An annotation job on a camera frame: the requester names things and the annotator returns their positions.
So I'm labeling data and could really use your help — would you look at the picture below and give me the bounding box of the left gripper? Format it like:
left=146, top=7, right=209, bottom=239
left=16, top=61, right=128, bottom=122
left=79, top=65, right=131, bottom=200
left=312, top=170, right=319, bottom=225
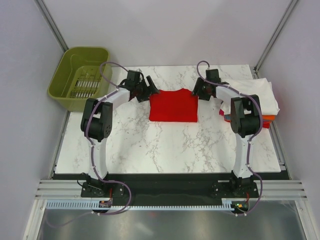
left=135, top=76, right=160, bottom=103

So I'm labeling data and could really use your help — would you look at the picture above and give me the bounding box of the red t-shirt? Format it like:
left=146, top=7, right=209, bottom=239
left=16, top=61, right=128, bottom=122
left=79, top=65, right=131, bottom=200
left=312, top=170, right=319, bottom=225
left=262, top=121, right=271, bottom=129
left=149, top=88, right=198, bottom=123

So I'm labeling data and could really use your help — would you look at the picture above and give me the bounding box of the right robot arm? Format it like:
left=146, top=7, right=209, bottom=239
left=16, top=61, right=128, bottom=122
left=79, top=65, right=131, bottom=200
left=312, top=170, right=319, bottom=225
left=192, top=69, right=263, bottom=197

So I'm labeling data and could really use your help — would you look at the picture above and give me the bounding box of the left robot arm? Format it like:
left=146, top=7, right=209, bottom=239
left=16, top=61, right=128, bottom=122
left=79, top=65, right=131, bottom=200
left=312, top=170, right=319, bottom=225
left=80, top=70, right=160, bottom=197

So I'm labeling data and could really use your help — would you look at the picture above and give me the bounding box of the folded pink t-shirt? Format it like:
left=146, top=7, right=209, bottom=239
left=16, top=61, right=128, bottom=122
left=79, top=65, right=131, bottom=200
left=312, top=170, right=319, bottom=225
left=219, top=109, right=225, bottom=116

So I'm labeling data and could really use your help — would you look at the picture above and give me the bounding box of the folded grey t-shirt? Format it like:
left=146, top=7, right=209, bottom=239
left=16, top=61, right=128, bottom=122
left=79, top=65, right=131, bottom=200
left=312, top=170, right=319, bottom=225
left=223, top=114, right=231, bottom=123

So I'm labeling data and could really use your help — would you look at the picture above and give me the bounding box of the folded white t-shirt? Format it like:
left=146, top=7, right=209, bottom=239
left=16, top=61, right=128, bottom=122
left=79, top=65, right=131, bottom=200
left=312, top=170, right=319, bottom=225
left=216, top=78, right=280, bottom=116

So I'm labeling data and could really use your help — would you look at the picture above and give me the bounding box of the folded red t-shirt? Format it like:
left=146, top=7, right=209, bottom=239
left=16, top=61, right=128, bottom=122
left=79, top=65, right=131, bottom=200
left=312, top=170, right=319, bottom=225
left=262, top=121, right=271, bottom=129

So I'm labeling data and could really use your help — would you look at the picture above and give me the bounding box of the olive green plastic basket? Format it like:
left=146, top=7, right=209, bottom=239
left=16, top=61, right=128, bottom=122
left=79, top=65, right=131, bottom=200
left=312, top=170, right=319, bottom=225
left=47, top=46, right=112, bottom=112

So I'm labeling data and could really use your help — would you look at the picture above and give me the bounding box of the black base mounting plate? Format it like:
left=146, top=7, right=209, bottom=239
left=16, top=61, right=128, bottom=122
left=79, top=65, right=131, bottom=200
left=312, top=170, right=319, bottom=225
left=53, top=170, right=290, bottom=206

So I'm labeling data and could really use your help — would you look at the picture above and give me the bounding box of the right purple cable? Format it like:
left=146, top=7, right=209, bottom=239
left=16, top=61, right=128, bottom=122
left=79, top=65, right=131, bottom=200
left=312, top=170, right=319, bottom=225
left=196, top=60, right=265, bottom=217

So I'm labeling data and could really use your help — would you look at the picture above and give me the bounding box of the right aluminium frame post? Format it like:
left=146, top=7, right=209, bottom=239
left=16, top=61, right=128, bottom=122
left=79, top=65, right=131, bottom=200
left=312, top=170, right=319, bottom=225
left=250, top=0, right=300, bottom=78

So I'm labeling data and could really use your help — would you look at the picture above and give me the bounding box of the aluminium frame post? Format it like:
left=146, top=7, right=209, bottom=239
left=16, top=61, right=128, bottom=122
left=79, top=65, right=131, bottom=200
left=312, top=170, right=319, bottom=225
left=250, top=0, right=300, bottom=78
left=34, top=0, right=69, bottom=52

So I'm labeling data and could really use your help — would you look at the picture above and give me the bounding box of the left aluminium frame post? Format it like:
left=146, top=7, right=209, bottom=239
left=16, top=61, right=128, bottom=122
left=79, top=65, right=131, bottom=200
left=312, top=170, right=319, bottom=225
left=34, top=0, right=69, bottom=52

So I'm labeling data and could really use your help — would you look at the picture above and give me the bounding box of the white slotted cable duct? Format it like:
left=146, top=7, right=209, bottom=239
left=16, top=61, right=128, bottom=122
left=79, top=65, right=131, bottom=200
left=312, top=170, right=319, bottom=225
left=46, top=199, right=234, bottom=211

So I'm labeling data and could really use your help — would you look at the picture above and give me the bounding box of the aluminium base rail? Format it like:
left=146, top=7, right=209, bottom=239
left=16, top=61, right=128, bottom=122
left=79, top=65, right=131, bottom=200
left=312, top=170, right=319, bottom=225
left=35, top=179, right=82, bottom=200

